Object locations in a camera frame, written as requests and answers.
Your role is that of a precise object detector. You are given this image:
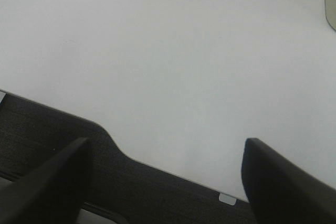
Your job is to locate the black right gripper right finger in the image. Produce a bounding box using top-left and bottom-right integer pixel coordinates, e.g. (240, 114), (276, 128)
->
(241, 138), (335, 223)

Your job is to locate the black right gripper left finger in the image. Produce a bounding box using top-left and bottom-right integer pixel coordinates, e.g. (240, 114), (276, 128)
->
(1, 137), (92, 223)

